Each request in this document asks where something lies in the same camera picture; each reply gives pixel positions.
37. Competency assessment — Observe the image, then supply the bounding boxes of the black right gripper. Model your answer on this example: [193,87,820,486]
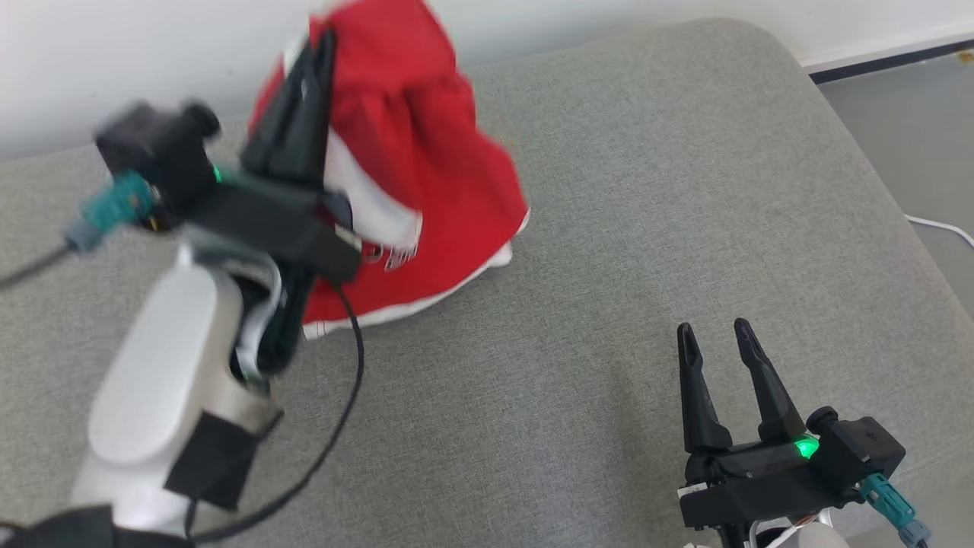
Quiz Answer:
[677,318,845,530]

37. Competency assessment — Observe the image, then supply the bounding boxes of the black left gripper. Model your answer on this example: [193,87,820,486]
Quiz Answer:
[183,29,362,286]

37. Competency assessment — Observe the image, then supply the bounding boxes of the red shorts with white stripe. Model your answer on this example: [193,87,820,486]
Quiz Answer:
[247,0,531,340]

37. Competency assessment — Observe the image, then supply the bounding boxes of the grey fabric sofa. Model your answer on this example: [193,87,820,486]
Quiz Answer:
[0,19,974,548]

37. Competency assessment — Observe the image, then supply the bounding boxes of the black skirting strip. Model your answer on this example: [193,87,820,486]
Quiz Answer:
[808,40,974,84]

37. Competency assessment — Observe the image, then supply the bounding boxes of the teal right camera connector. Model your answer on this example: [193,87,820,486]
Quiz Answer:
[860,472,934,546]

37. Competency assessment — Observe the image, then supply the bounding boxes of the teal camera connector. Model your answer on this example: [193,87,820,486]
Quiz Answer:
[65,171,158,252]
[860,472,934,546]

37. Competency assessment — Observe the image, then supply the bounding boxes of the teal left camera connector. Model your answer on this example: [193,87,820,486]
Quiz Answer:
[65,171,158,252]

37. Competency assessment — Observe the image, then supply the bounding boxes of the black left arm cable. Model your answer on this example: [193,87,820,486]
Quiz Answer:
[186,278,366,543]

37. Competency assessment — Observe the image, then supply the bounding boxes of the white cable on floor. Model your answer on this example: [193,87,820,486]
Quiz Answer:
[906,215,974,249]

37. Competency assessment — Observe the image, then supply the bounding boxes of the black left camera cable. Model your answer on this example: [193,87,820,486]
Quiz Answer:
[0,242,71,292]

